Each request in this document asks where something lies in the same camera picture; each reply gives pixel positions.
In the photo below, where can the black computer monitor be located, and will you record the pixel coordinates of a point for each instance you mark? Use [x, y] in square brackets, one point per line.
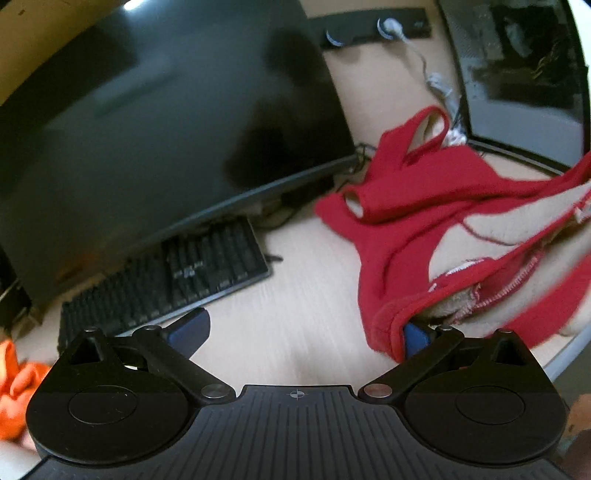
[157, 138]

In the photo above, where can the orange cloth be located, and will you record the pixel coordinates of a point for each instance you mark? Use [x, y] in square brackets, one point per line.
[18, 392]

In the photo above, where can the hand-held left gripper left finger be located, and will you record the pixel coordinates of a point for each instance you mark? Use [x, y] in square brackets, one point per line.
[190, 328]

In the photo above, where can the black framed screen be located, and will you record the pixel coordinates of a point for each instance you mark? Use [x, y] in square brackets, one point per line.
[517, 78]

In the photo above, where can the black power strip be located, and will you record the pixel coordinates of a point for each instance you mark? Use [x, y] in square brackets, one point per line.
[375, 27]

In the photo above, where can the black keyboard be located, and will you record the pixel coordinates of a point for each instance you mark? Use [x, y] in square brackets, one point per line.
[171, 277]

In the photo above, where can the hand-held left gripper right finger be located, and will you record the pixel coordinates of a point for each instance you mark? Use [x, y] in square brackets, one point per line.
[415, 338]

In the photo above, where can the red fleece-lined garment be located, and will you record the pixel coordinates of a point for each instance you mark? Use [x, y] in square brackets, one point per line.
[466, 217]

